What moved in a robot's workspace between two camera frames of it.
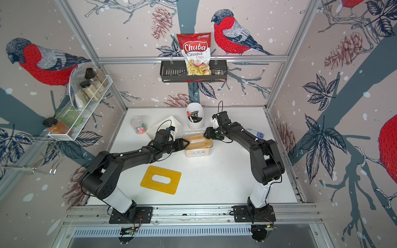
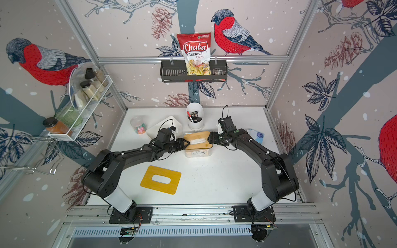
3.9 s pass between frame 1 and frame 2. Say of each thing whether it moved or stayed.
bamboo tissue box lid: stayed
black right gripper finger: moved
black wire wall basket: stayed
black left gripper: stayed
